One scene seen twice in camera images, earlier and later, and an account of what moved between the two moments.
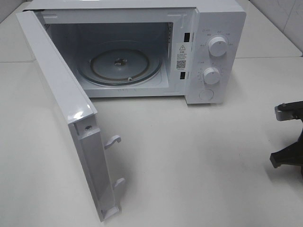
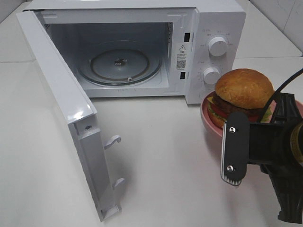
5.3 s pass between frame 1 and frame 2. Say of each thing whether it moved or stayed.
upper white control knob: stayed
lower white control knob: stayed
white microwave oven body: stayed
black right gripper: moved
